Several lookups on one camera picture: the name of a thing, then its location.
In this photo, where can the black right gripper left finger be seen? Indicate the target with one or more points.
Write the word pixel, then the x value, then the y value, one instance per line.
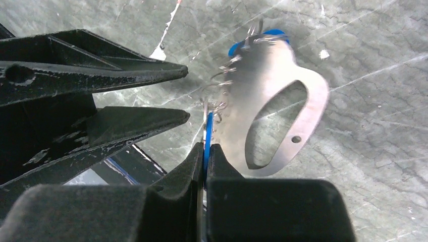
pixel 168 210

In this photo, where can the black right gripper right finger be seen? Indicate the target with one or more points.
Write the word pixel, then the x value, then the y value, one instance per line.
pixel 256 209

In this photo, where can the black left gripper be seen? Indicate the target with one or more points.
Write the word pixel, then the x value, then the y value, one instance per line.
pixel 59 133

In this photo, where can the blue key tag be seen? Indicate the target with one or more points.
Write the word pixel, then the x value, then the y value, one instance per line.
pixel 269 35
pixel 207 144

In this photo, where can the metal key organizer plate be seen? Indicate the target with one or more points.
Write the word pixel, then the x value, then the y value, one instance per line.
pixel 246 87

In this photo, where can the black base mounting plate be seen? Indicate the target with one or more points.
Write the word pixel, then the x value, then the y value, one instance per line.
pixel 131 166

